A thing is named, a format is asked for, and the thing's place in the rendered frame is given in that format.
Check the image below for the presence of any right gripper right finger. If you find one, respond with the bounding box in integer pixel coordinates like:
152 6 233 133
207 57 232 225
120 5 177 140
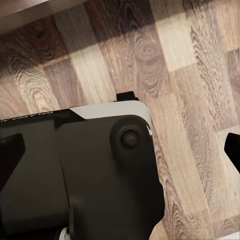
224 133 240 173

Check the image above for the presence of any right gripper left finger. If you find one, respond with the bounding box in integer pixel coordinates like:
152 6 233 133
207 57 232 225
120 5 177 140
0 133 26 193

